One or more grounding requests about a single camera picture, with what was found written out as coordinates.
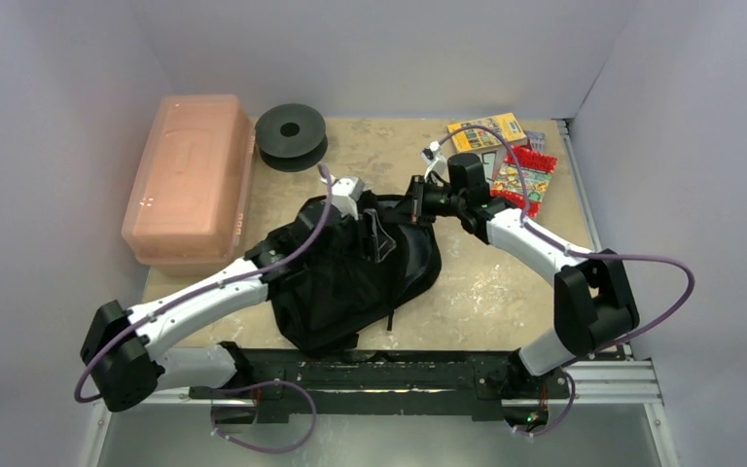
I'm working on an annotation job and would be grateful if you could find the yellow picture book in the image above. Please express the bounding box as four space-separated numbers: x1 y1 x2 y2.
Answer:
446 113 528 154

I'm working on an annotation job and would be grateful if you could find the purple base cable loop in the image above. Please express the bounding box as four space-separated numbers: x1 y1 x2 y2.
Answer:
209 377 321 455

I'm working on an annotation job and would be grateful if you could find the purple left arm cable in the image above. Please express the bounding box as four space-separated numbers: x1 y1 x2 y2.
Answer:
74 162 337 405

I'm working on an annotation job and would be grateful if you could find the black filament spool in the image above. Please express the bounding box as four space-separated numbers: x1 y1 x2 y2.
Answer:
255 103 329 172

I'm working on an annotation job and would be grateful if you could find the small patterned card pack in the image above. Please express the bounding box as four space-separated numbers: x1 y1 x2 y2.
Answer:
524 130 546 154

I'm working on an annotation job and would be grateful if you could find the grey thin booklet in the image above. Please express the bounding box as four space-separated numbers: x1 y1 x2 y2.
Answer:
480 151 497 186

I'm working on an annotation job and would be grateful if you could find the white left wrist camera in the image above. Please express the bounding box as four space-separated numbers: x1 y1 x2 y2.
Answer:
326 176 366 220

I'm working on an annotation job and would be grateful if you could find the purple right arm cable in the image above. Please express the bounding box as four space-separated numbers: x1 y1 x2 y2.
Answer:
438 124 697 369

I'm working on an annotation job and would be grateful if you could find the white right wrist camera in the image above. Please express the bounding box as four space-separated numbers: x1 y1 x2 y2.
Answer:
420 141 447 182

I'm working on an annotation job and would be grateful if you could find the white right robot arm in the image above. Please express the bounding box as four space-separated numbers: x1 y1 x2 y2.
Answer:
407 148 640 396

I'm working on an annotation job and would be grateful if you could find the black student backpack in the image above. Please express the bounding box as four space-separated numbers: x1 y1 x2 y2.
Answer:
262 192 442 357

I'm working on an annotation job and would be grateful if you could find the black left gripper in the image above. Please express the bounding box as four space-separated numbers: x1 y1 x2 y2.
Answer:
306 206 393 269

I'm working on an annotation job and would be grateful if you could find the aluminium frame rail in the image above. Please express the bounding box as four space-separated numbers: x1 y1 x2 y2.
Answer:
77 118 679 466

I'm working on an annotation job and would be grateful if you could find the translucent pink storage box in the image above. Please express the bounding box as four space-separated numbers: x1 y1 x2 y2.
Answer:
122 94 255 276

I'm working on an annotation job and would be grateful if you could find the red comic book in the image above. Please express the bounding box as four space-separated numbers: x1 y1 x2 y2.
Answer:
490 146 558 219

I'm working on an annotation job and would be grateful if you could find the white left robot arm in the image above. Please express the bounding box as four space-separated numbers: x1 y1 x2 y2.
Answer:
74 191 394 413

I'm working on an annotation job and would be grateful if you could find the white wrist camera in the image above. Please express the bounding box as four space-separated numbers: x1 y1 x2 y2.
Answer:
420 141 447 182
326 176 366 220

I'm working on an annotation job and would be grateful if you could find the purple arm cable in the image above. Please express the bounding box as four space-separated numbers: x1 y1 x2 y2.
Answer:
74 162 337 405
438 124 697 369

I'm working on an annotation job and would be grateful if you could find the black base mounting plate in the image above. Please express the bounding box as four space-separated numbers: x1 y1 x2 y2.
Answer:
189 349 571 428

